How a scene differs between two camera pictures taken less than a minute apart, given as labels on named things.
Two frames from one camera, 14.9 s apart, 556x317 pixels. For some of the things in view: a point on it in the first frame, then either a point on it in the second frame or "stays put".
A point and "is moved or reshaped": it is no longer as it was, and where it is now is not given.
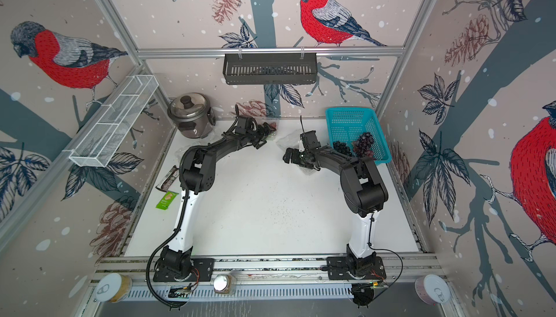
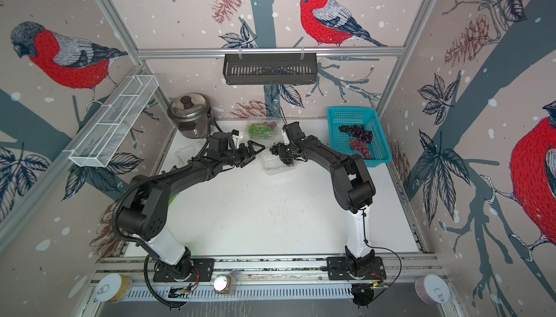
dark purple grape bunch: (363, 146) -> (358, 132)
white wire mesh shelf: (98, 142) stays put
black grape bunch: (342, 148) -> (281, 150)
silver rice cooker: (193, 114) stays put
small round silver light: (223, 284) stays put
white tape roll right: (431, 289) stays put
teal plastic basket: (347, 124) stays put
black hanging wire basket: (270, 69) stays put
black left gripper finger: (267, 129) -> (252, 151)
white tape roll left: (113, 287) stays put
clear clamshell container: (291, 140) is moved or reshaped
